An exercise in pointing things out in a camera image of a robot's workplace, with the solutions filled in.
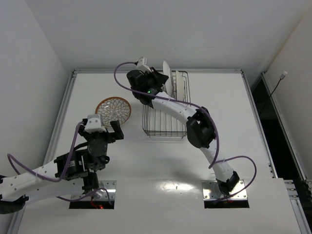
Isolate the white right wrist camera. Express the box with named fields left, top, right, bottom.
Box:
left=136, top=57, right=151, bottom=73

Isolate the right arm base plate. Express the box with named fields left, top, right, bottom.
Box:
left=202, top=180, right=248, bottom=201

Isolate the grey wire dish rack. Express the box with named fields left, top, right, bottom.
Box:
left=142, top=70, right=191, bottom=139

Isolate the floral plate orange rim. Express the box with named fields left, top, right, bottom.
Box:
left=95, top=97, right=132, bottom=127
left=175, top=71, right=185, bottom=100

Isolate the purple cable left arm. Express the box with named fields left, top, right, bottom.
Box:
left=6, top=121, right=114, bottom=207

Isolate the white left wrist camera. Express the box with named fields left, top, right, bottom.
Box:
left=84, top=114, right=107, bottom=133

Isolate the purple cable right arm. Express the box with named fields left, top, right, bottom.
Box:
left=114, top=61, right=258, bottom=203

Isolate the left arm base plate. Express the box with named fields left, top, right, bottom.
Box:
left=71, top=180, right=117, bottom=201

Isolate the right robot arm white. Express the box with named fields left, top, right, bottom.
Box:
left=126, top=69, right=239, bottom=195

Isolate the white plate orange sunburst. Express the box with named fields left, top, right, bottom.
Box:
left=163, top=60, right=174, bottom=97

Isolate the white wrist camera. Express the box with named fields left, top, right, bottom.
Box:
left=84, top=114, right=107, bottom=133
left=136, top=57, right=151, bottom=73

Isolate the black hanging usb cable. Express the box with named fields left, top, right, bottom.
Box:
left=258, top=71, right=288, bottom=117

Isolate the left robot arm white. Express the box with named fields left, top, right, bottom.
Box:
left=0, top=117, right=124, bottom=215

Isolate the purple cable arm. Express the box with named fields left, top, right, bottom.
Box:
left=114, top=61, right=258, bottom=203
left=6, top=121, right=114, bottom=207

